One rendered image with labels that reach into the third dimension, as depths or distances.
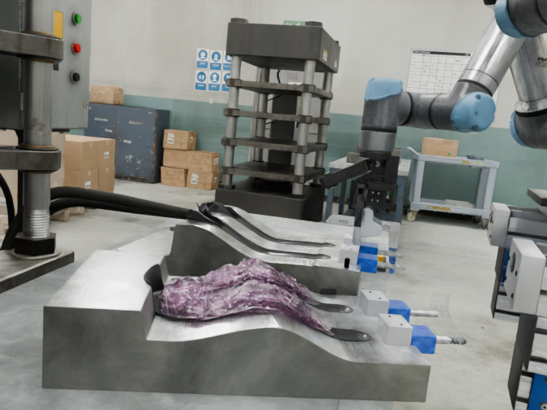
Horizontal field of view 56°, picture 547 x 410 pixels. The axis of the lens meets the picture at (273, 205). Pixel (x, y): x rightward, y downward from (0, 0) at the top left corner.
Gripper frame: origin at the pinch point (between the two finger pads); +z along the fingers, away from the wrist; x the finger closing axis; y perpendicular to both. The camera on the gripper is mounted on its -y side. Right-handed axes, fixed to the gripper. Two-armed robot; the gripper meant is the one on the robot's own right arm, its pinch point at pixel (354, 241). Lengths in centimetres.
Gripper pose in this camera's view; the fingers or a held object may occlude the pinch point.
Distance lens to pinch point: 116.6
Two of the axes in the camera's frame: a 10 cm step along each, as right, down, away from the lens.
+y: 9.7, 1.3, -1.9
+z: -0.9, 9.8, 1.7
